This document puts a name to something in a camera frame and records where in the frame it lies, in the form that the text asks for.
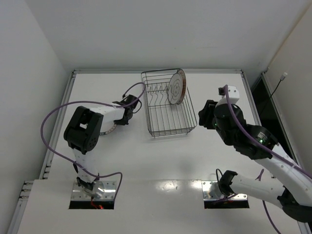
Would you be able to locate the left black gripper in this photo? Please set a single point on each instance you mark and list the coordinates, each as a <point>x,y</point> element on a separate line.
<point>130,107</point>

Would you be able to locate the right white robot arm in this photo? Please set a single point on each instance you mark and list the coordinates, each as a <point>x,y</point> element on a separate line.
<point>290,189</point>

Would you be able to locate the plate with red-blue rim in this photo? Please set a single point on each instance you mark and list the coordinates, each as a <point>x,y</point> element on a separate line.
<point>108,131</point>

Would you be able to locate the white plate with grey rim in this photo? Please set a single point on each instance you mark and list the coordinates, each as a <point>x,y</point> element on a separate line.
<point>175,88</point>

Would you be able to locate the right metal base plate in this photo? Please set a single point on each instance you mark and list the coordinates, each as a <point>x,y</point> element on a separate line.
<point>212,193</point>

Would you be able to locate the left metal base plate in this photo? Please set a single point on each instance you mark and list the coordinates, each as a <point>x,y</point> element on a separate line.
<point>102,191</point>

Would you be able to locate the orange sunburst pattern plate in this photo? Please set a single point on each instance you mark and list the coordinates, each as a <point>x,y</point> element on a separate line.
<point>184,85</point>

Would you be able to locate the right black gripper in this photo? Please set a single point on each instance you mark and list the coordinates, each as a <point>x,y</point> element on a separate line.
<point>205,117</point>

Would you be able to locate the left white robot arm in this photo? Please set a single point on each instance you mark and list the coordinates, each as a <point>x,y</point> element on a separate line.
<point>82,134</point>

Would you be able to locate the metal base plate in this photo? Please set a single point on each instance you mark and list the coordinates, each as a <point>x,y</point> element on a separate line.
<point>212,193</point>
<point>102,191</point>

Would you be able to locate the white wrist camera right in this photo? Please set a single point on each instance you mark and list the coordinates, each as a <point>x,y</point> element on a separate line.
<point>233,94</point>

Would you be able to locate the grey wire dish rack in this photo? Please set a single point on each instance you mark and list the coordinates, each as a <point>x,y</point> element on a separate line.
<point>164,119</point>

